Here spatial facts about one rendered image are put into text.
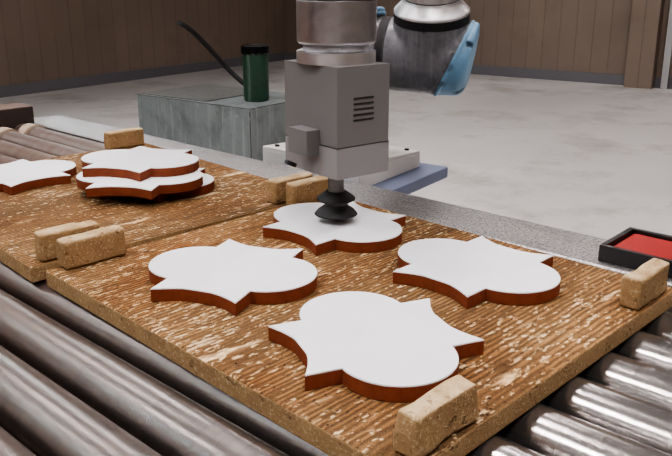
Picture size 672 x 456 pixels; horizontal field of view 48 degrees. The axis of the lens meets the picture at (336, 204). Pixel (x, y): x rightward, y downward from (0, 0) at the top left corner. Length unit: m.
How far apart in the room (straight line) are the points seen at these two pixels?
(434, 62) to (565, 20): 8.57
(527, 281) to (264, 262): 0.22
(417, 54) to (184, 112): 3.75
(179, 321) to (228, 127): 4.02
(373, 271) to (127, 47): 9.09
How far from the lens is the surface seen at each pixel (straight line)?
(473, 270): 0.65
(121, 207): 0.88
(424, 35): 1.16
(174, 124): 4.93
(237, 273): 0.64
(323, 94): 0.70
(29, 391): 0.56
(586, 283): 0.67
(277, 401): 0.48
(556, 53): 9.77
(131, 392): 0.54
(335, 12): 0.69
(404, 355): 0.50
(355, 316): 0.55
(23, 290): 0.75
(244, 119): 4.48
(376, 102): 0.72
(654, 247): 0.81
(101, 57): 9.45
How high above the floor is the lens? 1.18
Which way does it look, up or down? 16 degrees down
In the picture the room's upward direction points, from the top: straight up
